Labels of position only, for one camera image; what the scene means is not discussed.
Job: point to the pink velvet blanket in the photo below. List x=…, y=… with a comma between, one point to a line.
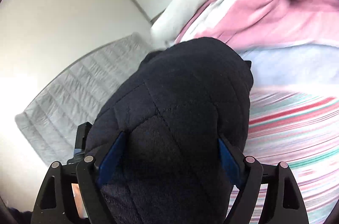
x=273, y=23

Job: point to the pale blue folded duvet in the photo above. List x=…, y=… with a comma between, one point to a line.
x=308, y=68

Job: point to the grey quilted headboard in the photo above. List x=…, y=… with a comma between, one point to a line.
x=76, y=95

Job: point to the black quilted fleece coat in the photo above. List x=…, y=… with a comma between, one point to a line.
x=174, y=109

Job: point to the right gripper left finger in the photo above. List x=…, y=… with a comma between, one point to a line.
x=72, y=193

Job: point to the patterned striped bed sheet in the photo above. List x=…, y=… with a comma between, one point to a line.
x=300, y=129

